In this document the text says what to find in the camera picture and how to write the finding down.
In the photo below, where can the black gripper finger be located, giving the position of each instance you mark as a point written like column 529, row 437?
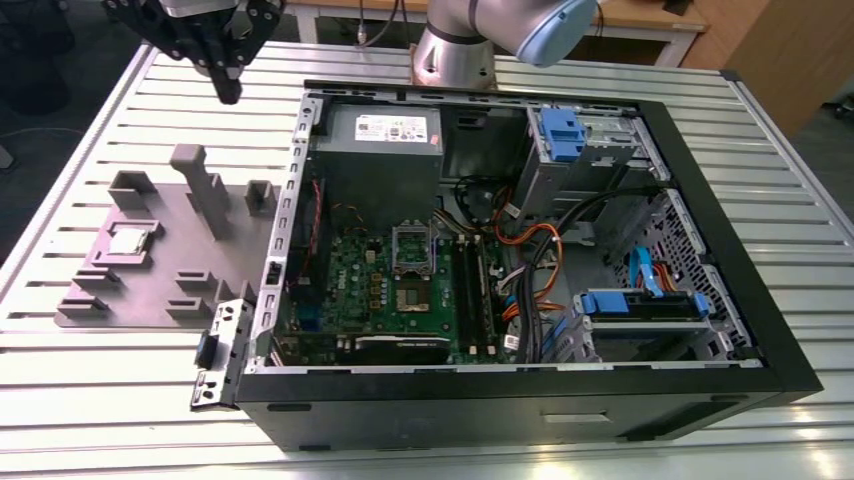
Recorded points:
column 256, row 30
column 143, row 32

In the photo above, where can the silver square CPU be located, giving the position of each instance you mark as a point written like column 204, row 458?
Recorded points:
column 130, row 242

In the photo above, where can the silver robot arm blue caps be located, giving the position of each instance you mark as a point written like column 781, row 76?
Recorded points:
column 454, row 60

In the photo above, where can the grey power supply unit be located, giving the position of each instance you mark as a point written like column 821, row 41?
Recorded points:
column 374, row 190

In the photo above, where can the grey plastic parts rack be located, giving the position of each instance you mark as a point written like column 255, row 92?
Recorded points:
column 174, row 260

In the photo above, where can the green motherboard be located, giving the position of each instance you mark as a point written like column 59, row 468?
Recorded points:
column 360, row 260

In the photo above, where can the blue plastic drive latch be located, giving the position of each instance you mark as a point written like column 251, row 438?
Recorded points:
column 563, row 135

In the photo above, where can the wooden desk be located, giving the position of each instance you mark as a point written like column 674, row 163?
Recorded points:
column 641, row 20

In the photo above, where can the blue expansion slot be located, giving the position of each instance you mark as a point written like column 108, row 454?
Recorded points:
column 310, row 317

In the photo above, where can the black RAM slot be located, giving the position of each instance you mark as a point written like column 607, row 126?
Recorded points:
column 483, row 290
column 462, row 290

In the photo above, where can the blue video port connector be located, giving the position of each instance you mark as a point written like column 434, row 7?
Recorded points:
column 207, row 350

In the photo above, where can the black graphics card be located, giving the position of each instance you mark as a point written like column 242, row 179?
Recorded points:
column 400, row 350

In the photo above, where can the hard disk in blue carrier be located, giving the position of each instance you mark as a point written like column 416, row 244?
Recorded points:
column 607, row 302

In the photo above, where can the wooden cabinet panel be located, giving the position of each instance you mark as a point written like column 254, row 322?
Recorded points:
column 787, row 50

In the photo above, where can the black open PC case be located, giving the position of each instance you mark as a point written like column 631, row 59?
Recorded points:
column 467, row 415

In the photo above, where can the grey metal disk bay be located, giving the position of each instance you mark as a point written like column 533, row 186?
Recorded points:
column 647, row 327

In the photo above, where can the white desk frame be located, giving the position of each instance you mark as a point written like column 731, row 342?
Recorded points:
column 306, row 25

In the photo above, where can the grey metal card bracket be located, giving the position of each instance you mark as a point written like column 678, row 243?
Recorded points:
column 230, row 312

